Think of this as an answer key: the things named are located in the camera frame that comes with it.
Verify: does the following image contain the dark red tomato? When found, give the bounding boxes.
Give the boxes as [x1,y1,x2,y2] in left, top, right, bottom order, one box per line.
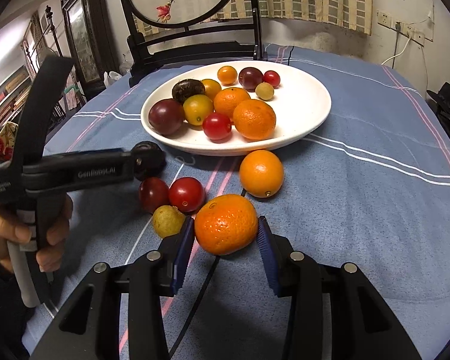
[139,177,169,214]

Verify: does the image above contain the dark purple plum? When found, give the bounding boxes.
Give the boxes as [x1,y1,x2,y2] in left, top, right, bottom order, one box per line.
[148,98,185,136]

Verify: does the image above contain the yellow-green citrus fruit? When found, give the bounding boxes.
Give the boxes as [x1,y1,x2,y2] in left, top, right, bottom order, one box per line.
[183,94,214,126]

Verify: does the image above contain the red cherry tomato back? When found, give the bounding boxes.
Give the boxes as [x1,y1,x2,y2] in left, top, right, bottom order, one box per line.
[202,112,232,141]

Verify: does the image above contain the red cherry tomato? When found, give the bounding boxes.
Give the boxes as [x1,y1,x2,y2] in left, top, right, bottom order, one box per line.
[202,112,232,141]
[263,70,281,88]

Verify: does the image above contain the wrinkled dark passion fruit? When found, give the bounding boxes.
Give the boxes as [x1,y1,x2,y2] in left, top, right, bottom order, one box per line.
[171,79,206,104]

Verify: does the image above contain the large bumpy orange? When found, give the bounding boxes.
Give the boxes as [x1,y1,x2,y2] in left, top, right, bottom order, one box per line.
[194,194,258,255]

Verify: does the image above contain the smooth orange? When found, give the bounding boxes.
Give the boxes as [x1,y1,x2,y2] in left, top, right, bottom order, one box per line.
[239,150,284,198]

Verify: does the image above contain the medium orange mandarin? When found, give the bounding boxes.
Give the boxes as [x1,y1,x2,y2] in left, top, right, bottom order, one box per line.
[232,99,276,141]

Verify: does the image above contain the small orange kumquat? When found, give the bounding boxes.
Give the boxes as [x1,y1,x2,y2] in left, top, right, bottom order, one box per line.
[217,65,238,86]

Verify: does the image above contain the dark maroon plum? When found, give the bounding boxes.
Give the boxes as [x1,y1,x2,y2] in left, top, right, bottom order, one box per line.
[238,67,263,92]

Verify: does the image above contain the olive green small fruit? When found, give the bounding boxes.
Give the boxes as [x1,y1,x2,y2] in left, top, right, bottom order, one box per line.
[255,82,275,101]

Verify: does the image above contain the small orange tangerine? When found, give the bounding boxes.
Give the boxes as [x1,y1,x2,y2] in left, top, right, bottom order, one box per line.
[201,79,222,101]

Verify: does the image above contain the person's left hand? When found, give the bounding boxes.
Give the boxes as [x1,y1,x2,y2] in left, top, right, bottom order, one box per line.
[0,194,75,274]

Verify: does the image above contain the yellow-green small fruit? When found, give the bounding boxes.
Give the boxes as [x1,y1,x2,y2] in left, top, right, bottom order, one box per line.
[152,205,186,238]

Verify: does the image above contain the white plastic bag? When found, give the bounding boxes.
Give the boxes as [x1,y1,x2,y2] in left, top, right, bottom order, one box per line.
[103,71,122,88]

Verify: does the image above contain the white oval plate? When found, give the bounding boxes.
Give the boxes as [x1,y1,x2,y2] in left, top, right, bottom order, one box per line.
[140,60,332,156]

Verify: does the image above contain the blue striped tablecloth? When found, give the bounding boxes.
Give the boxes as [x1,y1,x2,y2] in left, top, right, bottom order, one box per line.
[22,46,450,359]

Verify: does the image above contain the round embroidery screen stand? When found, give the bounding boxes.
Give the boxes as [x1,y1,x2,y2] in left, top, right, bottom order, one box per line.
[120,0,265,87]

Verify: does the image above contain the black hat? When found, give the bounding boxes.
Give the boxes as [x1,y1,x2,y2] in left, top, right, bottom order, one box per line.
[427,82,450,113]

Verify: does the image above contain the dark framed wall painting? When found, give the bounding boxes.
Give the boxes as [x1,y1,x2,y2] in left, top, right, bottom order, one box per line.
[61,0,119,100]

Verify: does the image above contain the white wall cable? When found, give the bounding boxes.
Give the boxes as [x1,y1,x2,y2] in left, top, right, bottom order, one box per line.
[380,22,414,67]

